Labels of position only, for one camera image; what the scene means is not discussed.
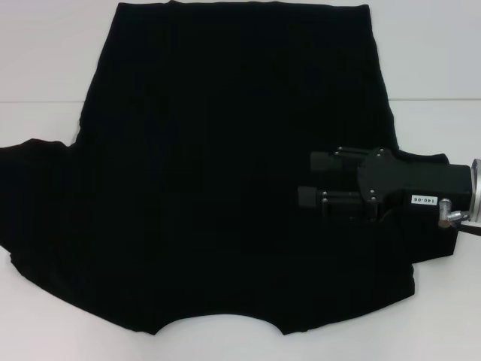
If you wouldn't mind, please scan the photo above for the black shirt with FREE print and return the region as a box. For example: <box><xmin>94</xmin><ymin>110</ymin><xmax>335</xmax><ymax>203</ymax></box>
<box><xmin>0</xmin><ymin>0</ymin><xmax>462</xmax><ymax>327</ymax></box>

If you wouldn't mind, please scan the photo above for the right gripper cable with plugs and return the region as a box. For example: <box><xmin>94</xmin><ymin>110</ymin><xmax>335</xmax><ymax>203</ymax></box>
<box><xmin>439</xmin><ymin>198</ymin><xmax>481</xmax><ymax>238</ymax></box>

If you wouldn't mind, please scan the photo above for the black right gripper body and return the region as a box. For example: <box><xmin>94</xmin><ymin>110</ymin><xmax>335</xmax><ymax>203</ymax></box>
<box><xmin>357</xmin><ymin>148</ymin><xmax>473</xmax><ymax>225</ymax></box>

